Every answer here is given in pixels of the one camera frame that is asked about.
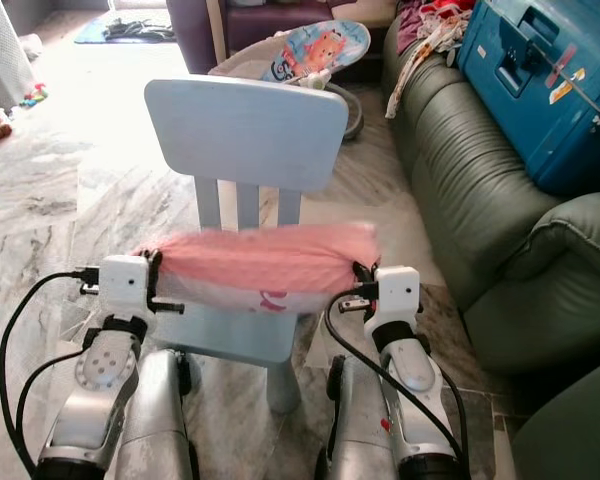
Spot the pink fluffy pillow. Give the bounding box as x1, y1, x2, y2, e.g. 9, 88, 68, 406
134, 221, 382, 315

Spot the dark green leather sofa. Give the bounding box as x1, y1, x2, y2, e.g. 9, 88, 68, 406
380, 8, 600, 480

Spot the silver left robot leg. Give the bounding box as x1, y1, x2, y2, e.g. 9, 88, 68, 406
112, 348, 203, 480

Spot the silver robot leg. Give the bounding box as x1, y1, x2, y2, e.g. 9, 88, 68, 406
112, 348, 203, 480
315, 354, 403, 480

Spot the silver right robot leg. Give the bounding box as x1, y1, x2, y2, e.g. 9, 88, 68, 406
315, 354, 403, 480

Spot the light blue child chair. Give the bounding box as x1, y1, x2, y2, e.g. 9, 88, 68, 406
144, 77, 351, 416

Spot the bear print baby bouncer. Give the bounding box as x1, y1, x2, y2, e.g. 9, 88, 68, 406
208, 20, 372, 142

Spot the small colourful toy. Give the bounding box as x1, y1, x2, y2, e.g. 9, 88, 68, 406
21, 83, 50, 110

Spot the pile of colourful clothes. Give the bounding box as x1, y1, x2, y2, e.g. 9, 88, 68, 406
384, 0, 478, 120

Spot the blue hard suitcase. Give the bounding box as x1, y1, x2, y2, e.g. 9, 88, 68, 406
456, 0, 600, 197

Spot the dark cloth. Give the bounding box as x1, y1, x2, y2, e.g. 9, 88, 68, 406
104, 17, 177, 42

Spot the purple armchair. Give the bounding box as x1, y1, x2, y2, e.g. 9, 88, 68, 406
165, 0, 401, 77

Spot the blue floor mat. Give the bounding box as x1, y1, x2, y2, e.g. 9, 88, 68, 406
74, 13, 177, 45

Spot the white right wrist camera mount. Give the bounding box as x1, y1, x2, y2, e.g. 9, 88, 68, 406
375, 265, 424, 327

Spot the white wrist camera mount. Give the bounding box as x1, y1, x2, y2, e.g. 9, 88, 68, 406
99, 254, 153, 320
375, 265, 424, 327

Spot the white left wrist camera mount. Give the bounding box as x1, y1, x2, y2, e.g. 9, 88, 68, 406
99, 254, 153, 320

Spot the short black left arm cable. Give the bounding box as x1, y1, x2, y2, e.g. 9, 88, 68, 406
14, 344, 89, 449

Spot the long black left arm cable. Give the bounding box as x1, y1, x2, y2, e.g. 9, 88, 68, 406
0, 266, 105, 473

